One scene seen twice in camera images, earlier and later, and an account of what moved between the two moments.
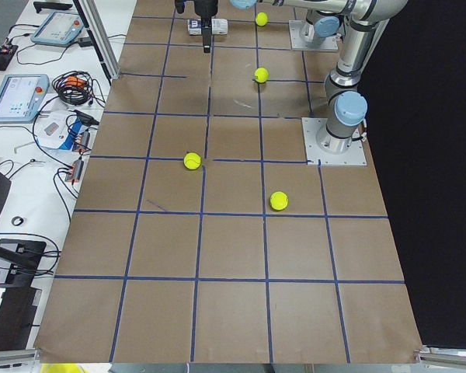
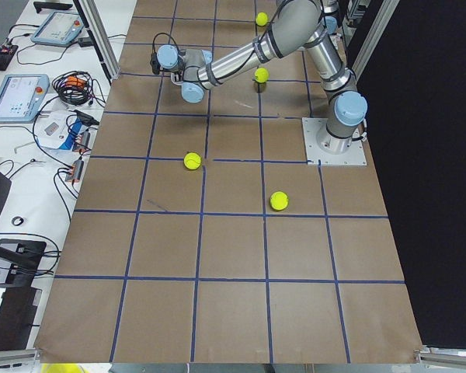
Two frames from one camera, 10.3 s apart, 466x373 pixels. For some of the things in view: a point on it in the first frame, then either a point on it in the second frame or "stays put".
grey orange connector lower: [77, 169] stays put
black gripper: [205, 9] → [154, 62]
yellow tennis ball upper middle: [261, 74] stays put
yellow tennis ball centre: [192, 161] stays put
